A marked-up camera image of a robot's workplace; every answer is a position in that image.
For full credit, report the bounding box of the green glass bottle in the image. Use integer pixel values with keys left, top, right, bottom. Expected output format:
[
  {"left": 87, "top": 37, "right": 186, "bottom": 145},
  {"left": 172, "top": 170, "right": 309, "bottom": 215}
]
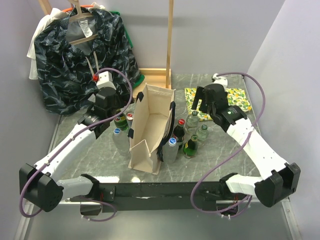
[
  {"left": 113, "top": 114, "right": 129, "bottom": 131},
  {"left": 182, "top": 134, "right": 198, "bottom": 158}
]

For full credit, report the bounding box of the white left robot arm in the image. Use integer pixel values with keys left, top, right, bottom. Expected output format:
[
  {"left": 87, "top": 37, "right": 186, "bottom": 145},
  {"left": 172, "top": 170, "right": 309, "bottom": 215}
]
[{"left": 19, "top": 87, "right": 123, "bottom": 212}]

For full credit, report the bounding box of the dark patterned hanging jacket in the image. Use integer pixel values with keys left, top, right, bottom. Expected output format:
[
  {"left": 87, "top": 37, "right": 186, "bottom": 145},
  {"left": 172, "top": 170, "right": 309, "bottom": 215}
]
[{"left": 36, "top": 8, "right": 142, "bottom": 115}]

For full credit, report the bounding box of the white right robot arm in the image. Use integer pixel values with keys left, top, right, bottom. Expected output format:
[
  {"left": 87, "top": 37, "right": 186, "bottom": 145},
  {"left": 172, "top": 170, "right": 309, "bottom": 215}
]
[{"left": 191, "top": 83, "right": 301, "bottom": 208}]

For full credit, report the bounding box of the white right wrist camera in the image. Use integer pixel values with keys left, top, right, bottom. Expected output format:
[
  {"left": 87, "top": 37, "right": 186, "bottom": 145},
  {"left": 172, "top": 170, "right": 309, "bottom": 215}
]
[{"left": 211, "top": 73, "right": 228, "bottom": 89}]

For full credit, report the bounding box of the clear water bottle left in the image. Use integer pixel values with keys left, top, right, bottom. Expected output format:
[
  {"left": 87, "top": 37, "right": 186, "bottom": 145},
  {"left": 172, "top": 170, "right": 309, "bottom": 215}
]
[{"left": 112, "top": 128, "right": 130, "bottom": 156}]

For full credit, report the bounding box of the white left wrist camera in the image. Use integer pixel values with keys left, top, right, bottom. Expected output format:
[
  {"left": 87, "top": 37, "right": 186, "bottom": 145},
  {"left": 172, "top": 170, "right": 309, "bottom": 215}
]
[{"left": 92, "top": 71, "right": 116, "bottom": 90}]

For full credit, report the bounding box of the green glass bottle left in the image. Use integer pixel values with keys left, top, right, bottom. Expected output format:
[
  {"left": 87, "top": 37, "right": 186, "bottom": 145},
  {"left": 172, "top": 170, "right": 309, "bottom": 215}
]
[{"left": 113, "top": 114, "right": 129, "bottom": 131}]

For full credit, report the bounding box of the beige canvas tote bag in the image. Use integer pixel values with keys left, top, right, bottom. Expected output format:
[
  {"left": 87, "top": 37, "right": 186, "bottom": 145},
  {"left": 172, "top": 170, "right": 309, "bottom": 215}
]
[{"left": 128, "top": 84, "right": 176, "bottom": 175}]

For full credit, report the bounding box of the green glass bottle right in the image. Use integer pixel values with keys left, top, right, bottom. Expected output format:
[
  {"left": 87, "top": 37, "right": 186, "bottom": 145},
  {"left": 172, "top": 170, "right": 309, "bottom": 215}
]
[{"left": 182, "top": 134, "right": 198, "bottom": 158}]

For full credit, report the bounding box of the clear soda water bottle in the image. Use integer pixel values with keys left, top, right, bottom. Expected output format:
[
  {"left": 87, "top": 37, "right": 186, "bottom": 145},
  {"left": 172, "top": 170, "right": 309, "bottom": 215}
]
[{"left": 184, "top": 110, "right": 200, "bottom": 135}]

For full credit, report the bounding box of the dark cola glass bottle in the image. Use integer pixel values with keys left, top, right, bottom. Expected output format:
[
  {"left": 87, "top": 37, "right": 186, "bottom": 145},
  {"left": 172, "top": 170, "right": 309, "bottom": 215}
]
[{"left": 172, "top": 118, "right": 186, "bottom": 150}]

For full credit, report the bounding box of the lemon print cloth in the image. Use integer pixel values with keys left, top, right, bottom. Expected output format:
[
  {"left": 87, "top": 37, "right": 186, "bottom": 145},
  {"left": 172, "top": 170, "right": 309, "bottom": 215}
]
[{"left": 184, "top": 87, "right": 252, "bottom": 122}]

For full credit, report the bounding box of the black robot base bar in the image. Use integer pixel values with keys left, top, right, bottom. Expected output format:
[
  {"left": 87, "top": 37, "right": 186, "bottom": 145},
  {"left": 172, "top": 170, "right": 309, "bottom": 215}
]
[{"left": 69, "top": 181, "right": 251, "bottom": 213}]

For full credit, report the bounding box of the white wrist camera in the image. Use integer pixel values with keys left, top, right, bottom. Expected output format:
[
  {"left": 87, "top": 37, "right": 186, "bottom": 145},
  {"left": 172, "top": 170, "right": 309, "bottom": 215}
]
[
  {"left": 211, "top": 73, "right": 228, "bottom": 89},
  {"left": 92, "top": 71, "right": 116, "bottom": 90}
]

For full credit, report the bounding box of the silver red soda can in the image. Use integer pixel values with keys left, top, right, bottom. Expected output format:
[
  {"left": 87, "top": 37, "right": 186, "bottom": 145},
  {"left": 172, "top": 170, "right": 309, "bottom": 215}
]
[{"left": 125, "top": 111, "right": 134, "bottom": 128}]

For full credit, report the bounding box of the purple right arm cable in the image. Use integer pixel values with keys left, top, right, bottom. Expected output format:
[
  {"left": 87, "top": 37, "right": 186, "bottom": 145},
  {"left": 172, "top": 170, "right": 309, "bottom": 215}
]
[{"left": 190, "top": 71, "right": 266, "bottom": 218}]

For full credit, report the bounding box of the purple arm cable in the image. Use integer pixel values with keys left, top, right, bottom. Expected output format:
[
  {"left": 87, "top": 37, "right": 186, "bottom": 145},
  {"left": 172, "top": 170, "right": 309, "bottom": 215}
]
[
  {"left": 19, "top": 67, "right": 133, "bottom": 223},
  {"left": 190, "top": 71, "right": 266, "bottom": 218}
]

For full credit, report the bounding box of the clear water bottle right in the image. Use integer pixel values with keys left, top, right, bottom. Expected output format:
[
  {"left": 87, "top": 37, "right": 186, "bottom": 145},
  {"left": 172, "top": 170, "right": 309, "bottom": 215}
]
[{"left": 162, "top": 137, "right": 179, "bottom": 164}]

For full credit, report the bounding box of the wooden clothes rack stand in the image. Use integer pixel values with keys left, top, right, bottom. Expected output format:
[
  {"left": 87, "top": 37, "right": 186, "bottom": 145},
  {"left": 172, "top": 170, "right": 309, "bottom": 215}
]
[{"left": 38, "top": 0, "right": 174, "bottom": 98}]

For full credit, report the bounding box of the wooden clothes hanger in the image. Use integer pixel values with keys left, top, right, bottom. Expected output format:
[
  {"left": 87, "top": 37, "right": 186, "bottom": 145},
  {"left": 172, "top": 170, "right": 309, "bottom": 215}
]
[{"left": 68, "top": 0, "right": 98, "bottom": 45}]

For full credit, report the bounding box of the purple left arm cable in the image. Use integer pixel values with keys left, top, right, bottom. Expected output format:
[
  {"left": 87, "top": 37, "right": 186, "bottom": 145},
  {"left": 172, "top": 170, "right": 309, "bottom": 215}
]
[{"left": 19, "top": 67, "right": 133, "bottom": 223}]

